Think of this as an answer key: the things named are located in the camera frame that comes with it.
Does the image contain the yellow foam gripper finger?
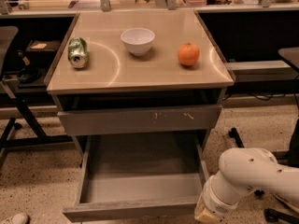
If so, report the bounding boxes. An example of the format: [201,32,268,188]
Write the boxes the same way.
[194,194,220,223]

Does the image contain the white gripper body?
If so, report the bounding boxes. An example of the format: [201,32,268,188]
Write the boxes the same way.
[202,176,237,217]

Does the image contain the grey drawer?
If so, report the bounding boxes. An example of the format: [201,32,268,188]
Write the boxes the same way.
[58,105,221,136]
[64,133,208,222]

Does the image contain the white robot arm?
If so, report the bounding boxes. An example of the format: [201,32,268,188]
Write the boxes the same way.
[194,147,299,223]

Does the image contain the grey top drawer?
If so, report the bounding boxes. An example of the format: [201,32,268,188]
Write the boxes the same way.
[58,105,221,136]

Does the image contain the grey drawer cabinet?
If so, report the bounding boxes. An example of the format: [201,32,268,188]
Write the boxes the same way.
[47,9,234,151]

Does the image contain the tan shoe right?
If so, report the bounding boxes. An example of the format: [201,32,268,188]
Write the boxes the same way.
[274,194,299,214]

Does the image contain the orange fruit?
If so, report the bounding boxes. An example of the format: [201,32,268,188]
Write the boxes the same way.
[178,43,200,66]

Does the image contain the grey side table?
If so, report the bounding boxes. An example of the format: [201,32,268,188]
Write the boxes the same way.
[278,47,299,73]

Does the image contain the white shoe left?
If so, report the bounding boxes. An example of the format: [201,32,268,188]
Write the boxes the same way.
[0,213,30,224]

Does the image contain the white bowl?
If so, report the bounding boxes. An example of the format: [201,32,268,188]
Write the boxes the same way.
[121,28,155,56]

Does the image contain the black office chair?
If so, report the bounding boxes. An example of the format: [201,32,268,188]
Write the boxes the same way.
[0,26,72,163]

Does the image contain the green soda can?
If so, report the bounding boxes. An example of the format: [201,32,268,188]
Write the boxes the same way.
[68,37,88,69]

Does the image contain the black box on shelf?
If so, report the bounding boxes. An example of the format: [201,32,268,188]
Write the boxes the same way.
[25,40,61,68]

